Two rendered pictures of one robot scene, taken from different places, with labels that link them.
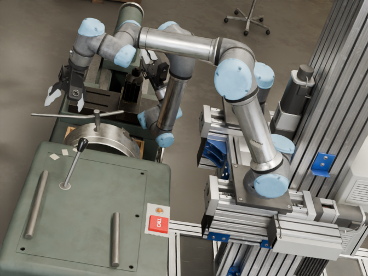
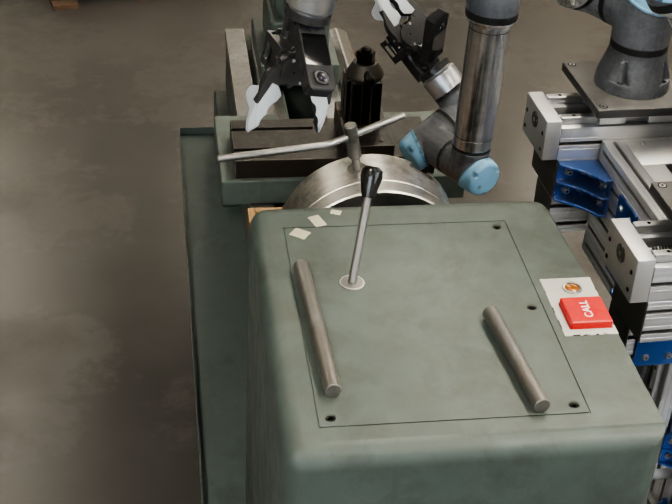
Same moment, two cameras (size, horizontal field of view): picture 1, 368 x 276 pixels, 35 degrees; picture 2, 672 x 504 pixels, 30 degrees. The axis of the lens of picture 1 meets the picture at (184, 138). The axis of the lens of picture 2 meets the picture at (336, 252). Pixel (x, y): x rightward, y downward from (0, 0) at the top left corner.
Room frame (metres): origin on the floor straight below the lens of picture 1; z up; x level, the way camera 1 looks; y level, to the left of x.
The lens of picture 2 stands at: (-0.11, 0.37, 2.29)
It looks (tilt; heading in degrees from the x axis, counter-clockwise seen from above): 34 degrees down; 359
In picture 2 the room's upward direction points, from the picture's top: 3 degrees clockwise
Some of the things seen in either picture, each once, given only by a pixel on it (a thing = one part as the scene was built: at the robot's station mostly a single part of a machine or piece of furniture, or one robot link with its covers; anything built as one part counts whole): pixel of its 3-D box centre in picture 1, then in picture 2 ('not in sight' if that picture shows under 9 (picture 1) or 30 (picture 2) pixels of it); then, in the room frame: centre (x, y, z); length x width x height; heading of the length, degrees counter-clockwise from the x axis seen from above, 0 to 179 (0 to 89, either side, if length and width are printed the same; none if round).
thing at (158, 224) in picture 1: (158, 224); (585, 314); (1.30, 0.00, 1.26); 0.06 x 0.06 x 0.02; 9
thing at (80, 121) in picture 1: (119, 109); (335, 155); (2.34, 0.35, 0.90); 0.53 x 0.30 x 0.06; 99
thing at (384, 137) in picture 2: (129, 104); (363, 132); (2.27, 0.30, 1.00); 0.20 x 0.10 x 0.05; 9
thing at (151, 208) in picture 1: (156, 225); (574, 321); (1.32, 0.01, 1.23); 0.13 x 0.08 x 0.06; 9
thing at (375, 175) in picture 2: (82, 144); (371, 181); (1.42, 0.31, 1.38); 0.04 x 0.03 x 0.05; 9
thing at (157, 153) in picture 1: (151, 144); not in sight; (2.36, 0.15, 0.73); 0.27 x 0.12 x 0.27; 9
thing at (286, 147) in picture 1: (275, 154); not in sight; (1.74, -0.34, 1.33); 0.13 x 0.12 x 0.14; 178
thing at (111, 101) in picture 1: (115, 106); (330, 146); (2.29, 0.36, 0.95); 0.43 x 0.18 x 0.04; 99
